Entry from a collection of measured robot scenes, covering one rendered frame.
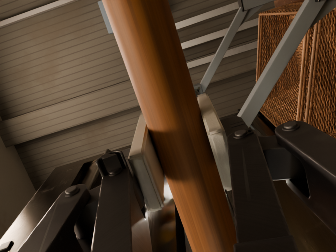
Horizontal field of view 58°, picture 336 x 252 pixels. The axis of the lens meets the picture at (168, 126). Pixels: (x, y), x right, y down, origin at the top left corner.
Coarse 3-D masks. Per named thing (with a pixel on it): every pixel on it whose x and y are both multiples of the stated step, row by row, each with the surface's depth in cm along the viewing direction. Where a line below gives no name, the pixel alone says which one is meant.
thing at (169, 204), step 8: (168, 192) 117; (168, 200) 112; (168, 208) 107; (152, 216) 88; (160, 216) 95; (168, 216) 103; (152, 224) 85; (160, 224) 91; (168, 224) 98; (152, 232) 82; (160, 232) 88; (168, 232) 95; (152, 240) 80; (160, 240) 85; (168, 240) 91; (176, 240) 98; (152, 248) 77; (160, 248) 82; (168, 248) 88; (176, 248) 94
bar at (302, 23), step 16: (240, 0) 91; (256, 0) 91; (272, 0) 91; (304, 0) 49; (320, 0) 47; (240, 16) 93; (304, 16) 48; (320, 16) 49; (288, 32) 50; (304, 32) 49; (224, 48) 96; (288, 48) 50; (272, 64) 51; (208, 80) 100; (272, 80) 51; (256, 96) 52; (240, 112) 54; (256, 112) 53
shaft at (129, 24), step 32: (128, 0) 13; (160, 0) 14; (128, 32) 14; (160, 32) 14; (128, 64) 15; (160, 64) 14; (160, 96) 15; (192, 96) 15; (160, 128) 15; (192, 128) 15; (160, 160) 17; (192, 160) 16; (192, 192) 16; (224, 192) 18; (192, 224) 17; (224, 224) 17
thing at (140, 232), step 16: (96, 160) 13; (112, 160) 13; (112, 176) 13; (128, 176) 12; (112, 192) 11; (128, 192) 11; (112, 208) 10; (128, 208) 10; (144, 208) 13; (96, 224) 10; (112, 224) 9; (128, 224) 9; (144, 224) 12; (96, 240) 9; (112, 240) 9; (128, 240) 8; (144, 240) 10
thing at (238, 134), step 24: (240, 144) 12; (240, 168) 10; (264, 168) 10; (240, 192) 9; (264, 192) 8; (240, 216) 8; (264, 216) 8; (240, 240) 7; (264, 240) 6; (288, 240) 6
